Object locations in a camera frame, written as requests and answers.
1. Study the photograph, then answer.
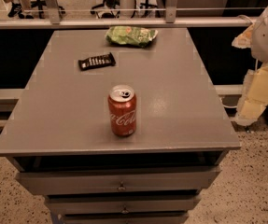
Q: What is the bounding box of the black office chair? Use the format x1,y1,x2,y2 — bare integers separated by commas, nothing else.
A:
27,0,66,20

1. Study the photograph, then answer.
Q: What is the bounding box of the grey drawer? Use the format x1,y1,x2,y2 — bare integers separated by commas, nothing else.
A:
62,212,189,224
46,193,200,215
16,166,220,195

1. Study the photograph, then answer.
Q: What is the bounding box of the metal railing frame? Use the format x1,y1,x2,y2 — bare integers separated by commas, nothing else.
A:
0,0,258,29

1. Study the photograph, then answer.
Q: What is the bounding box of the bottom grey drawer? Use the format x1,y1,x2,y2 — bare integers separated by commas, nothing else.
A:
62,212,189,224

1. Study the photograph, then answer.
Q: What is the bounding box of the black chocolate bar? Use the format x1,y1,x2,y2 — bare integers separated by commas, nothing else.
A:
78,52,116,71

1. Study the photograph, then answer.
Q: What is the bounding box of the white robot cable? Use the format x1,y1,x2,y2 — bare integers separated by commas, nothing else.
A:
219,14,259,110

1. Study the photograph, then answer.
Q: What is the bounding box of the green chip bag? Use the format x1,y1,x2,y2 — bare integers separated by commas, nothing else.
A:
106,26,158,48

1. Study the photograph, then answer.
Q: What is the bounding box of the red coke can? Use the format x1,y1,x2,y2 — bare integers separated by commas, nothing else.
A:
107,85,137,137

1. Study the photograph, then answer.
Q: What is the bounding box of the top grey drawer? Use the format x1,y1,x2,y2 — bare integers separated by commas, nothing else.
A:
16,166,220,195

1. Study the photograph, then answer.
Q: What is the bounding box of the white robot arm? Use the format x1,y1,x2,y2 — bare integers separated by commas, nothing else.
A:
232,7,268,126

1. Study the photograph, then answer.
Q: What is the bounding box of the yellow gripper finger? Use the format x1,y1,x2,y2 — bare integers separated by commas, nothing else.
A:
234,63,268,126
232,24,254,49

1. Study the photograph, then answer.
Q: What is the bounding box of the black office chair base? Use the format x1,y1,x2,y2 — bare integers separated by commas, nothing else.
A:
91,0,157,19

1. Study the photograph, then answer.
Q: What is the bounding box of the grey drawer cabinet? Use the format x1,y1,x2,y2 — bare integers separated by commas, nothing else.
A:
0,28,239,224

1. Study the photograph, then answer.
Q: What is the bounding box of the middle grey drawer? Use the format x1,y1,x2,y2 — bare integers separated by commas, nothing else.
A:
46,193,200,215

